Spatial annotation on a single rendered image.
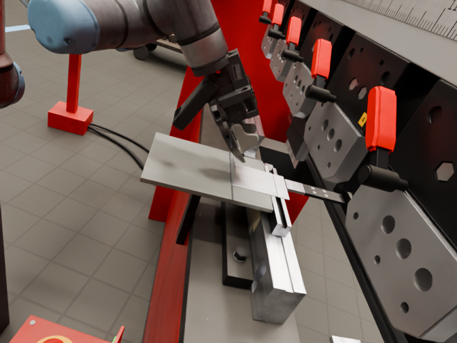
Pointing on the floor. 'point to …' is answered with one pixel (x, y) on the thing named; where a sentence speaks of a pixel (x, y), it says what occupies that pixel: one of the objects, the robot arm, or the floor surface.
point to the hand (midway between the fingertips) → (238, 155)
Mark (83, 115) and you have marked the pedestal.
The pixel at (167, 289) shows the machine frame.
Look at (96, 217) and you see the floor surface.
